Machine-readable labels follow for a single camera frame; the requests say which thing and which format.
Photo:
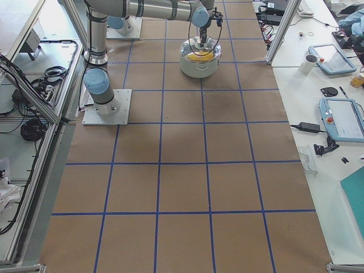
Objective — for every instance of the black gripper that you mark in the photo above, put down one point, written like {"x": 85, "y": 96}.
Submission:
{"x": 203, "y": 30}

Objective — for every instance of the glass pot lid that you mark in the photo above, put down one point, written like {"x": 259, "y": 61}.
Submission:
{"x": 193, "y": 46}

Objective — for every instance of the yellow corn cob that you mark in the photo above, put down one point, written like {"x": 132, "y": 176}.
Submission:
{"x": 200, "y": 57}

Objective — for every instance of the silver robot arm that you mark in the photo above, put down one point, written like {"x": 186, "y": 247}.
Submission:
{"x": 121, "y": 25}
{"x": 115, "y": 14}

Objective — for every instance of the pale green cooking pot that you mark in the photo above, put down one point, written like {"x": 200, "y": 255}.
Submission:
{"x": 199, "y": 70}

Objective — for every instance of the black power adapter brick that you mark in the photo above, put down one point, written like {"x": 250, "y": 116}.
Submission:
{"x": 272, "y": 19}

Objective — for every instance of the white mug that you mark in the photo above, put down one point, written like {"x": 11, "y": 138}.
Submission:
{"x": 308, "y": 64}

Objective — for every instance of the far blue teach pendant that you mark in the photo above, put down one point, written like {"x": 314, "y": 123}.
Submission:
{"x": 331, "y": 59}

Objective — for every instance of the blue teach pendant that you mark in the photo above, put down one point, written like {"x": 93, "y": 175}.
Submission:
{"x": 331, "y": 59}
{"x": 342, "y": 119}

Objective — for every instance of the black round mouse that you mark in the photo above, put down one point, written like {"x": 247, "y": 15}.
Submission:
{"x": 329, "y": 91}

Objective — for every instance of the small black power adapter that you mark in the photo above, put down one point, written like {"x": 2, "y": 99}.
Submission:
{"x": 309, "y": 127}

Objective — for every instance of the clear plastic holder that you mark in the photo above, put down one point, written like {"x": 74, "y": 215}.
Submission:
{"x": 307, "y": 160}

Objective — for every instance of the near blue teach pendant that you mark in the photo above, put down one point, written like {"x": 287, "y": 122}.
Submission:
{"x": 342, "y": 119}

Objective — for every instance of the teal cutting mat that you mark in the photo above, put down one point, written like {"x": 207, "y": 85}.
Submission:
{"x": 353, "y": 188}

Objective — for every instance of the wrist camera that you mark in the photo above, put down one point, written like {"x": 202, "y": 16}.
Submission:
{"x": 218, "y": 17}

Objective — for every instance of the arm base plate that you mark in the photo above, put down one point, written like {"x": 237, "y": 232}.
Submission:
{"x": 115, "y": 112}
{"x": 134, "y": 34}

